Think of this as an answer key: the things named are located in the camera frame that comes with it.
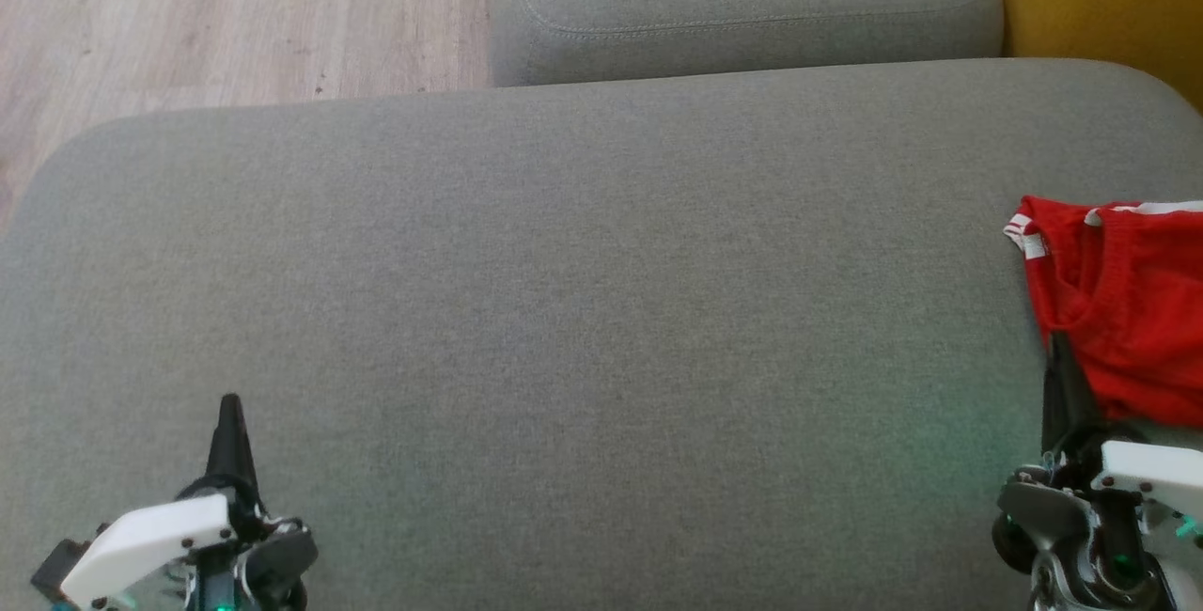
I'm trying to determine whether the red numbered shorts white band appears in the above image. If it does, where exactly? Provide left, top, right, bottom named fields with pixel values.
left=1041, top=200, right=1203, bottom=431

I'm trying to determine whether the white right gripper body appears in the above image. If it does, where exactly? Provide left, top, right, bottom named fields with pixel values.
left=992, top=440, right=1203, bottom=611

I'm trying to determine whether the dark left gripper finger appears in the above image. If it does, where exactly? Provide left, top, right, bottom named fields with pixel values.
left=202, top=392, right=261, bottom=501

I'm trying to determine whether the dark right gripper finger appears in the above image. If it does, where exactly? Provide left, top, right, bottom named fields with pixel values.
left=1040, top=329, right=1107, bottom=459

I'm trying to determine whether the large grey sofa chaise cushion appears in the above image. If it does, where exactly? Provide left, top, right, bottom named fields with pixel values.
left=0, top=58, right=1203, bottom=611

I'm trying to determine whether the large yellow sofa back cushion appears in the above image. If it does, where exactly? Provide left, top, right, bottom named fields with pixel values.
left=982, top=0, right=1203, bottom=112

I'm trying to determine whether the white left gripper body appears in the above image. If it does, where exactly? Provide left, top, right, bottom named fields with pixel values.
left=59, top=479, right=320, bottom=611

